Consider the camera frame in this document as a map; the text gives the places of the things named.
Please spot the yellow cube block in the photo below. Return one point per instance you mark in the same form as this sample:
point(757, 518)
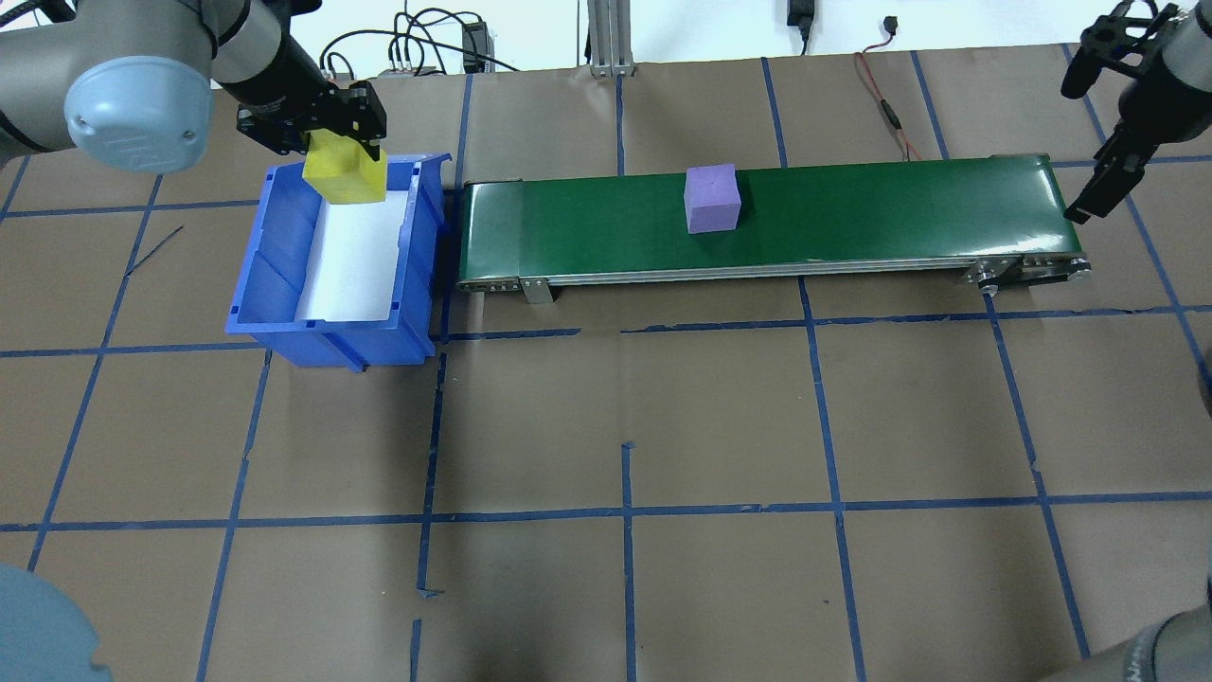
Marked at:
point(346, 175)

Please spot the purple cube block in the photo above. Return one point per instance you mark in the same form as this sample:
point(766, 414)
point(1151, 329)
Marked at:
point(710, 199)

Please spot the small gray connector block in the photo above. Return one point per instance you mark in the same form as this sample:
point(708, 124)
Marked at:
point(412, 66)

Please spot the black power adapter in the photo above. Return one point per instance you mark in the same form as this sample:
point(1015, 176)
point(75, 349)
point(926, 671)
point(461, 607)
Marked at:
point(474, 47)
point(801, 14)

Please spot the white paper sheet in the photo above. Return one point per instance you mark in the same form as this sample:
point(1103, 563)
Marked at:
point(350, 265)

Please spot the blue plastic storage bin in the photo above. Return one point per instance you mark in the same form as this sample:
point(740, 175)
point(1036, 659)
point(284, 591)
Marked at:
point(284, 284)

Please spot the green conveyor belt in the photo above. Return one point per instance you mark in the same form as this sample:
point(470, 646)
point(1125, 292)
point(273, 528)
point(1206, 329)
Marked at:
point(852, 218)

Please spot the aluminium profile post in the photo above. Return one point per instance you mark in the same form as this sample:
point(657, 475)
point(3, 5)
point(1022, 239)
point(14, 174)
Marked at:
point(611, 38)

